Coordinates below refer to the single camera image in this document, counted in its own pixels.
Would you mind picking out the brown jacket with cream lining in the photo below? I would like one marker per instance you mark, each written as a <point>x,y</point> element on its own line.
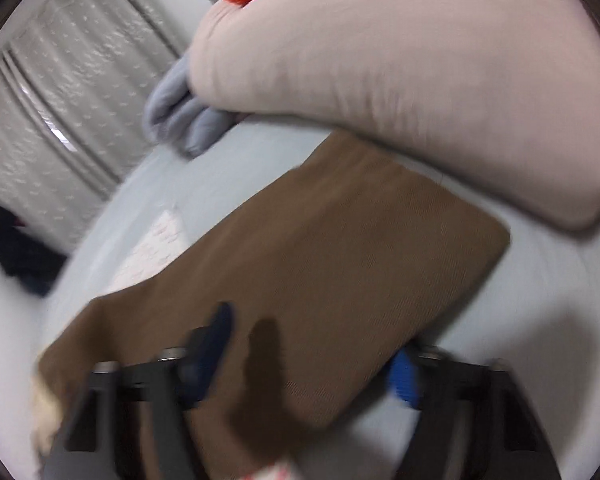
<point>330,260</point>

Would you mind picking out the dark cloth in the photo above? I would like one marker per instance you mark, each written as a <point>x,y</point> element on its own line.
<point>20,255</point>

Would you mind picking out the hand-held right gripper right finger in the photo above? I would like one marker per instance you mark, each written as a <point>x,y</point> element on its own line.
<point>405,376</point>

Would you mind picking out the bed with pale blue sheet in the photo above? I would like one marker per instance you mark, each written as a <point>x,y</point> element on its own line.
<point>240,170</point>

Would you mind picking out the grey cloth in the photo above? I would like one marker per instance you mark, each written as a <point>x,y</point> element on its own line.
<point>180,110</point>

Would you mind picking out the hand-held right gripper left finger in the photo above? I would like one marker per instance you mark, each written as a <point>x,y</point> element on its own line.
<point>214,342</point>

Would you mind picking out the white printed blanket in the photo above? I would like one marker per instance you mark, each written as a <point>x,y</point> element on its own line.
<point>150,250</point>

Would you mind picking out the long pale pink pillow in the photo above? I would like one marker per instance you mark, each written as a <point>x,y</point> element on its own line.
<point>405,60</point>

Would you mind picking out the grey patterned curtain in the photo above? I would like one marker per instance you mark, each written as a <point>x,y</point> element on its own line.
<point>80,60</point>

